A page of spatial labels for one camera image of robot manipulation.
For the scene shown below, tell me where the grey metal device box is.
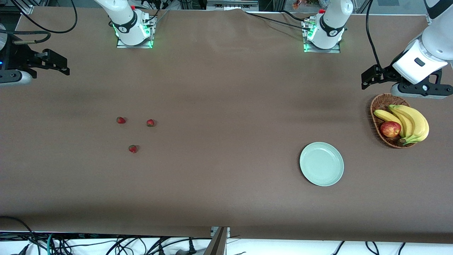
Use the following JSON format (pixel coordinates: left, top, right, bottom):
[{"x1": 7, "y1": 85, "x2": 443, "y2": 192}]
[{"x1": 206, "y1": 0, "x2": 259, "y2": 11}]

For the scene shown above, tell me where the brown wicker basket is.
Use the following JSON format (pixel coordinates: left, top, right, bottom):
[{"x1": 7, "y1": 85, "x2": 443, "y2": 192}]
[{"x1": 370, "y1": 93, "x2": 420, "y2": 149}]

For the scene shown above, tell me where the pale green round plate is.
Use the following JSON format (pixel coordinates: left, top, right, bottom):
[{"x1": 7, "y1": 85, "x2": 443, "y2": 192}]
[{"x1": 299, "y1": 142, "x2": 344, "y2": 187}]

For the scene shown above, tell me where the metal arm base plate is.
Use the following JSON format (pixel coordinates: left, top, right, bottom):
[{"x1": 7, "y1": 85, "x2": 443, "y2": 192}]
[
  {"x1": 303, "y1": 19, "x2": 341, "y2": 53},
  {"x1": 116, "y1": 17, "x2": 154, "y2": 49}
]

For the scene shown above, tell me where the brown table cover sheet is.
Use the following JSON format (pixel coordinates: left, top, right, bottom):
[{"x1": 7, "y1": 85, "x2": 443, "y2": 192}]
[{"x1": 0, "y1": 6, "x2": 453, "y2": 245}]

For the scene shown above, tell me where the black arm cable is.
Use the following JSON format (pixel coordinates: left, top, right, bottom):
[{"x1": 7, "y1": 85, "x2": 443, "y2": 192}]
[
  {"x1": 0, "y1": 0, "x2": 78, "y2": 45},
  {"x1": 366, "y1": 0, "x2": 383, "y2": 71}
]

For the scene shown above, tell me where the metal table frame bar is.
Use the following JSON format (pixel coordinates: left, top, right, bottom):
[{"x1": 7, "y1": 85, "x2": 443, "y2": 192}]
[{"x1": 205, "y1": 226, "x2": 230, "y2": 255}]

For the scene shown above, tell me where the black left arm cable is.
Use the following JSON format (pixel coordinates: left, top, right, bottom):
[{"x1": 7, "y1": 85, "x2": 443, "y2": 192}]
[{"x1": 366, "y1": 0, "x2": 383, "y2": 71}]

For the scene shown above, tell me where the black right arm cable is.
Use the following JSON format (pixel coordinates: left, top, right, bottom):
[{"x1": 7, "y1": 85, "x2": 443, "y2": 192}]
[{"x1": 0, "y1": 0, "x2": 78, "y2": 45}]

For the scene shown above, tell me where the short black table cable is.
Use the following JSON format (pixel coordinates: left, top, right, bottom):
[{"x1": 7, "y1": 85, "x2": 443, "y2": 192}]
[{"x1": 281, "y1": 10, "x2": 312, "y2": 22}]

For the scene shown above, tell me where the long black table cable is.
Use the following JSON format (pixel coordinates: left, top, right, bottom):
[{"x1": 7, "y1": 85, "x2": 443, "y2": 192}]
[{"x1": 244, "y1": 12, "x2": 312, "y2": 31}]

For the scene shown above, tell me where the yellow banana bunch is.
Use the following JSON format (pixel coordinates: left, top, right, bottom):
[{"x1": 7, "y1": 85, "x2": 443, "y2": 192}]
[{"x1": 374, "y1": 104, "x2": 430, "y2": 146}]

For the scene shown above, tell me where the red apple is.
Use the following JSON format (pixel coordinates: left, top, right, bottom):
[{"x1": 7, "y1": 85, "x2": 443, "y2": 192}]
[{"x1": 380, "y1": 121, "x2": 402, "y2": 138}]

